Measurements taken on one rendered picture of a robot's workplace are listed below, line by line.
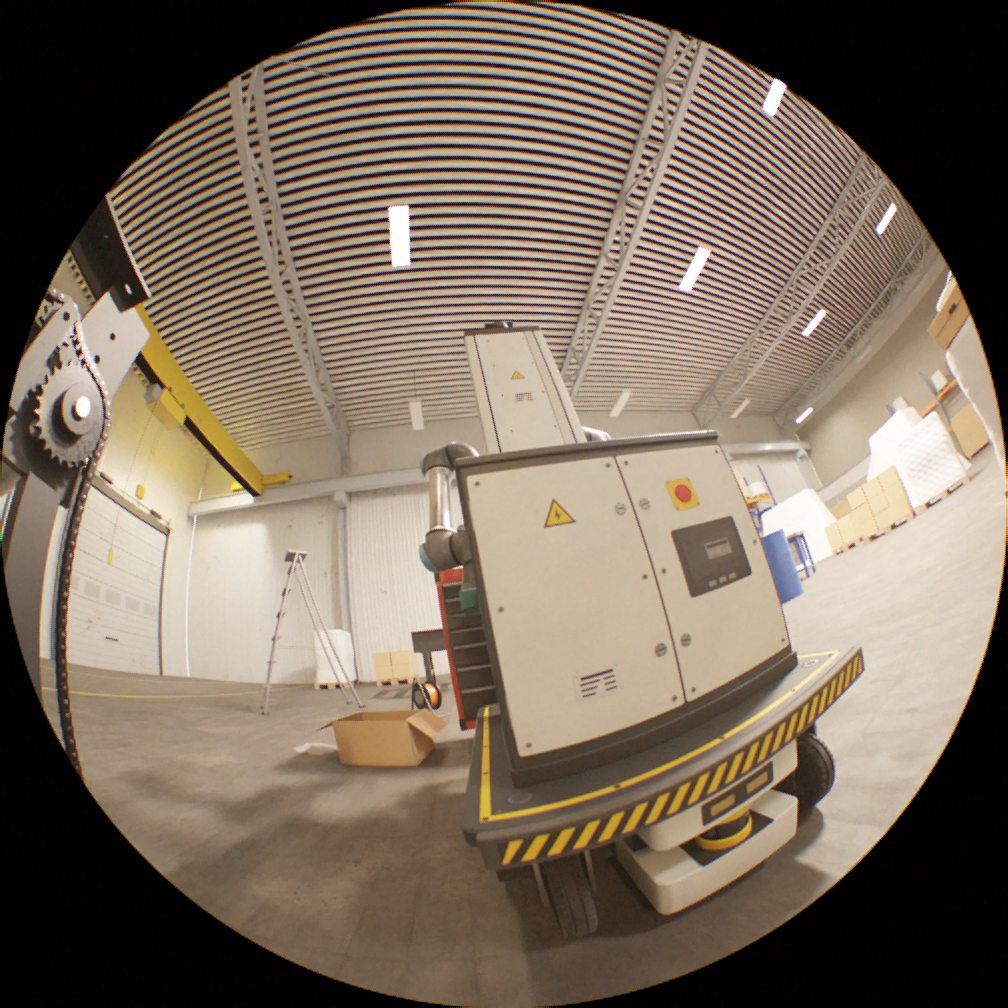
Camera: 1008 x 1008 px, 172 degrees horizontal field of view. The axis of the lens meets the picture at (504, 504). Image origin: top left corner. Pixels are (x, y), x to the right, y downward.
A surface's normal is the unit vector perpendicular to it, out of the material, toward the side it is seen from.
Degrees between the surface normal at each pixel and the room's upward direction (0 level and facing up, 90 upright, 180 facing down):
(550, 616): 90
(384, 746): 90
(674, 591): 90
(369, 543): 90
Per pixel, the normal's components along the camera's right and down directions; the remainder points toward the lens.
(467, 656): 0.12, -0.43
